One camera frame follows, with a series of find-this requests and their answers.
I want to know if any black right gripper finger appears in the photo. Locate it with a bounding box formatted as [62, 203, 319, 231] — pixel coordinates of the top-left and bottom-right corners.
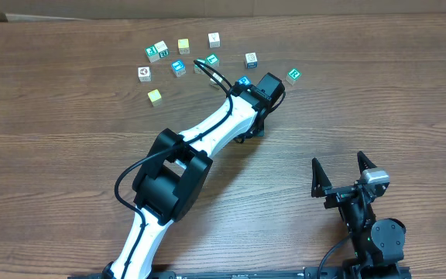
[357, 151, 377, 174]
[311, 157, 332, 198]

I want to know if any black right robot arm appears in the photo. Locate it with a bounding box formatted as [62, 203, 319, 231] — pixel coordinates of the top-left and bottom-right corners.
[311, 151, 411, 279]

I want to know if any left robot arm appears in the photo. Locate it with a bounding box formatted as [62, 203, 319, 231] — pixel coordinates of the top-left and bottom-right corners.
[100, 73, 285, 278]

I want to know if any blue letter P block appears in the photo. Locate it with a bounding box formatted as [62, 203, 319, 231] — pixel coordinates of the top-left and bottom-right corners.
[238, 76, 252, 85]

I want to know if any white patterned block centre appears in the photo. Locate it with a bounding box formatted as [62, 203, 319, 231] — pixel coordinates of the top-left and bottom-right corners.
[210, 72, 224, 89]

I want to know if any green letter R block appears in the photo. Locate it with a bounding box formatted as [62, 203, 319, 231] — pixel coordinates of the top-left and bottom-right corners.
[286, 68, 302, 85]

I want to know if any white block blue side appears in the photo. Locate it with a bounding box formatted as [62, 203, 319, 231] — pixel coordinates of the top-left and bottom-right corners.
[245, 53, 258, 69]

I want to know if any green letter L block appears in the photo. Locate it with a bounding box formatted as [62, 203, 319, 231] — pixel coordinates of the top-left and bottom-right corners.
[206, 53, 220, 68]

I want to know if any green number four block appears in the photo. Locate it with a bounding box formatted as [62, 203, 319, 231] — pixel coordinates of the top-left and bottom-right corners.
[194, 58, 205, 74]

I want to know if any blue picture block left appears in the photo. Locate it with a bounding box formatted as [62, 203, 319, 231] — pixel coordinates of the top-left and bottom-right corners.
[171, 60, 186, 78]

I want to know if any white block top right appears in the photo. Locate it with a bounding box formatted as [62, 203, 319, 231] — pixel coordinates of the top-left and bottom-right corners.
[208, 33, 221, 48]

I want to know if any yellow block lower left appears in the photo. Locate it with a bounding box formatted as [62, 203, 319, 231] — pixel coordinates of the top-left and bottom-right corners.
[148, 89, 163, 107]

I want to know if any yellow block top row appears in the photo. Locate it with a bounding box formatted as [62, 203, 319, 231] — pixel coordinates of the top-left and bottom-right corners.
[177, 39, 190, 55]

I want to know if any white block dark green side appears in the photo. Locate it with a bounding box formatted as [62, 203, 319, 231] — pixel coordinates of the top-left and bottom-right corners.
[154, 40, 170, 58]

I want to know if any white block red circle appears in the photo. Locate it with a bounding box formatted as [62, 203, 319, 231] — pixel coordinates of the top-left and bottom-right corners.
[138, 67, 152, 82]

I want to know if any green letter block far left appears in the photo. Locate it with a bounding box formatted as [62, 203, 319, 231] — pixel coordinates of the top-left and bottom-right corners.
[145, 45, 160, 63]

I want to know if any cardboard panel at back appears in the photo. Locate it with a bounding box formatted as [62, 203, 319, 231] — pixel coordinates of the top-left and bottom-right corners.
[0, 0, 446, 21]

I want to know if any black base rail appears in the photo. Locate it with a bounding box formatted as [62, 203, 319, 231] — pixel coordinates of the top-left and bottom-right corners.
[68, 267, 344, 279]

